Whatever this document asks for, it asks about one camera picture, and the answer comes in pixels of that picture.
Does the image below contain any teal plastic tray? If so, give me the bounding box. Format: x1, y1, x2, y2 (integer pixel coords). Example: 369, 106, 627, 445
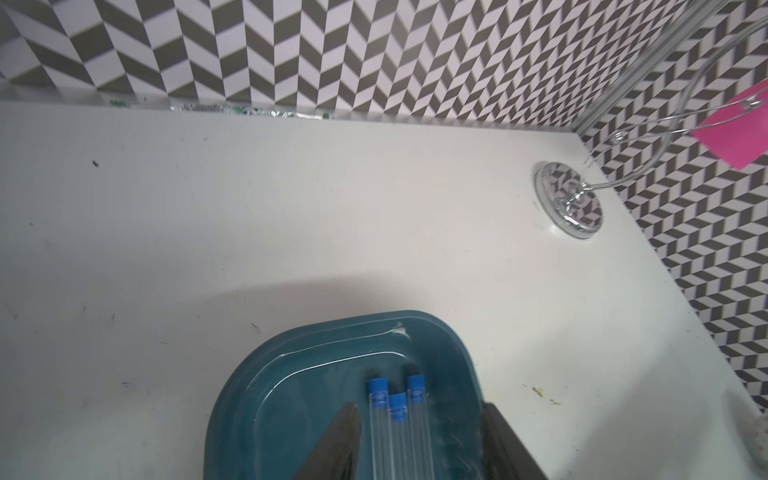
203, 311, 483, 479

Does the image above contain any pink plastic wine glass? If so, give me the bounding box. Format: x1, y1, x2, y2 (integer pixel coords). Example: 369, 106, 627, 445
692, 80, 767, 170

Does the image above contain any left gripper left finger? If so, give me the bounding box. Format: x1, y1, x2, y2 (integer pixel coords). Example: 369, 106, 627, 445
291, 402, 362, 480

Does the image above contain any chrome wire glass rack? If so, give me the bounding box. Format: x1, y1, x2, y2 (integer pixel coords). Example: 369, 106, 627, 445
533, 18, 767, 240

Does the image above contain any test tube blue cap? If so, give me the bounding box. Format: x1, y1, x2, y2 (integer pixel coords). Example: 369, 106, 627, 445
406, 375, 435, 480
389, 393, 413, 480
368, 378, 392, 480

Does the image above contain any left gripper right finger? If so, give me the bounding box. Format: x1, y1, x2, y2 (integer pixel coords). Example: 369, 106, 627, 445
480, 402, 547, 480

